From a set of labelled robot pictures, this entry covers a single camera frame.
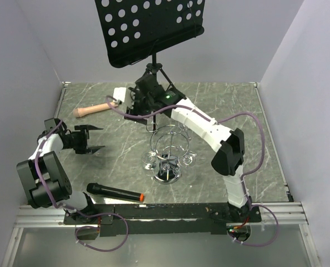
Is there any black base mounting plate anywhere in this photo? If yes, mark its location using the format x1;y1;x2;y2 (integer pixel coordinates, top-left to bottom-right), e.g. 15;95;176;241
63;202;262;237

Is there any black perforated music stand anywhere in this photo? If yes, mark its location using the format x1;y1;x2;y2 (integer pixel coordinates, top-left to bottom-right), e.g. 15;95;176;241
95;1;205;78

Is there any aluminium frame rail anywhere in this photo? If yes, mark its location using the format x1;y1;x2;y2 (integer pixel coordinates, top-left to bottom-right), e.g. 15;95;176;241
7;83;313;266

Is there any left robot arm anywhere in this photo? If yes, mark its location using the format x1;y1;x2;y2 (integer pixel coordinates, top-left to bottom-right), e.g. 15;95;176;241
16;118;102;224

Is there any black microphone orange end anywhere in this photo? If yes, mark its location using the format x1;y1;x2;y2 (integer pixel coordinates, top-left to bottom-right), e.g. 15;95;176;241
87;183;144;202

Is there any chrome wine glass rack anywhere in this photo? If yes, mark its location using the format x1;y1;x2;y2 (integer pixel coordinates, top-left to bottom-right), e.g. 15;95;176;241
146;124;191;185

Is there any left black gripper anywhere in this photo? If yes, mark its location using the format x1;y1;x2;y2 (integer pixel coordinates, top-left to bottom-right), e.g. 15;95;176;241
62;125;104;154

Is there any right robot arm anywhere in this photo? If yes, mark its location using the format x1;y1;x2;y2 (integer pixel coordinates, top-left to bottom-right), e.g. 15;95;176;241
113;74;250;222

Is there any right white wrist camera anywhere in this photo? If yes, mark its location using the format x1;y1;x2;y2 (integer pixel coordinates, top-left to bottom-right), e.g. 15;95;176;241
113;87;135;109

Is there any beige microphone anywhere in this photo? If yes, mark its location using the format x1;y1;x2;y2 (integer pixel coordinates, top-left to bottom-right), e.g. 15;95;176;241
72;102;118;118

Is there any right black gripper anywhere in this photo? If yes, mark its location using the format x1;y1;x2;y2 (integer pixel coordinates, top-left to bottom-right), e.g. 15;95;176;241
124;87;155;125

